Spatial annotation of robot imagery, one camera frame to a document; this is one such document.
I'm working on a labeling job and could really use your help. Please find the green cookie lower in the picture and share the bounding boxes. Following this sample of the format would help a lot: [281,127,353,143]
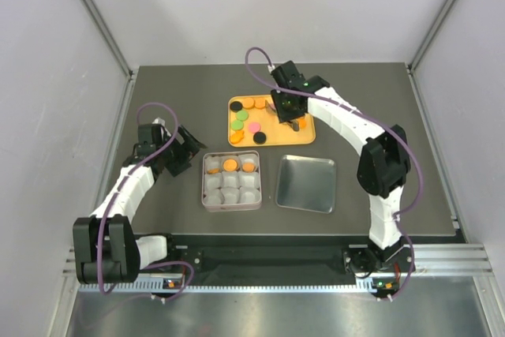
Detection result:
[230,119,244,131]

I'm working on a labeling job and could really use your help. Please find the black sandwich cookie bottom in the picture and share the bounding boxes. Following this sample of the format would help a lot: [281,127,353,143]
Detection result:
[253,132,267,144]

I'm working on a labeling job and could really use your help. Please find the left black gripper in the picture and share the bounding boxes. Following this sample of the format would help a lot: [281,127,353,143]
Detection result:
[157,125,208,176]

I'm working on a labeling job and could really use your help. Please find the purple cable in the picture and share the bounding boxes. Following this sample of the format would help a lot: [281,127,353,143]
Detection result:
[96,102,195,298]
[245,47,425,302]

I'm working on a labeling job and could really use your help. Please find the pink cookie tin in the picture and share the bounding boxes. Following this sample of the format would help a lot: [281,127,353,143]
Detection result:
[200,150,264,214]

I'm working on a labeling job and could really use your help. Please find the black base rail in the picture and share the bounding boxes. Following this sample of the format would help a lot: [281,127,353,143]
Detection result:
[133,234,419,286]

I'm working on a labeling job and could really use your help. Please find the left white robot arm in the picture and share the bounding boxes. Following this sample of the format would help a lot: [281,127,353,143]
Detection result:
[73,118,206,285]

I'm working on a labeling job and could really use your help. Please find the green cookie upper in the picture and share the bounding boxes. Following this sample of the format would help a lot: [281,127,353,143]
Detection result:
[236,110,249,122]

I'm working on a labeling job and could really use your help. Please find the black sandwich cookie top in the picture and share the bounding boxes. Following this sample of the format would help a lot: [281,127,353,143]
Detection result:
[230,101,243,112]

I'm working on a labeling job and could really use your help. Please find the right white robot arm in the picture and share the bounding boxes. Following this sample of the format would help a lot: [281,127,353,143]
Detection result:
[269,61,410,271]

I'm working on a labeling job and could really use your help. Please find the slotted cable duct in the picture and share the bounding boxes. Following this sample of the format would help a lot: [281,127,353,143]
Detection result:
[137,276,403,294]

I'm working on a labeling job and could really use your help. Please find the black sandwich cookie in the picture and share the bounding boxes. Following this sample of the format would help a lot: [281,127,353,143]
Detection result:
[253,132,267,144]
[230,101,243,112]

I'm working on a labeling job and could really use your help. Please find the silver tin lid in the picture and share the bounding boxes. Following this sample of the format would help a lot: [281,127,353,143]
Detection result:
[275,155,337,214]

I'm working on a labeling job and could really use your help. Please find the round orange cookie top-left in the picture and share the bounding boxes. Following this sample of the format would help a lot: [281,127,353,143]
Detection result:
[241,97,255,110]

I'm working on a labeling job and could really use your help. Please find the yellow cookie tray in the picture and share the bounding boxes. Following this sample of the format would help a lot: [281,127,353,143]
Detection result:
[227,94,316,148]

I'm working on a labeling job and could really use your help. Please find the tan dotted round cookie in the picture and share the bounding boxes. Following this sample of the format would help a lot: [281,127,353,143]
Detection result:
[223,158,239,172]

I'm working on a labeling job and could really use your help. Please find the metal tongs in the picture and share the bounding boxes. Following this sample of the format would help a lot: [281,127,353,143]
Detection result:
[266,102,300,132]

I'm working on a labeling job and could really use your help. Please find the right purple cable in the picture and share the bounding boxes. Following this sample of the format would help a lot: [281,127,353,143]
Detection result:
[245,47,425,302]

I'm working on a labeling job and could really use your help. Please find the orange fish cookie right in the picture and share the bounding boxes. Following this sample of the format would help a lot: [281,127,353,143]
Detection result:
[297,118,307,129]

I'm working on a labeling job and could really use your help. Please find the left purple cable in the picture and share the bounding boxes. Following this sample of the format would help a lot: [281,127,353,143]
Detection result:
[96,102,195,298]

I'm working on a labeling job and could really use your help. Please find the green cookie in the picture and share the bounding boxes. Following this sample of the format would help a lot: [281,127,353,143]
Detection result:
[236,110,249,122]
[230,119,244,131]

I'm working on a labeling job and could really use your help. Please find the orange fish cookie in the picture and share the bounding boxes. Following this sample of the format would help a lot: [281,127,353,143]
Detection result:
[297,118,307,129]
[230,129,245,145]

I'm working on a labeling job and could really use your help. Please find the orange fish cookie left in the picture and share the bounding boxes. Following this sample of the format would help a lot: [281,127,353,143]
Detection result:
[230,129,245,145]

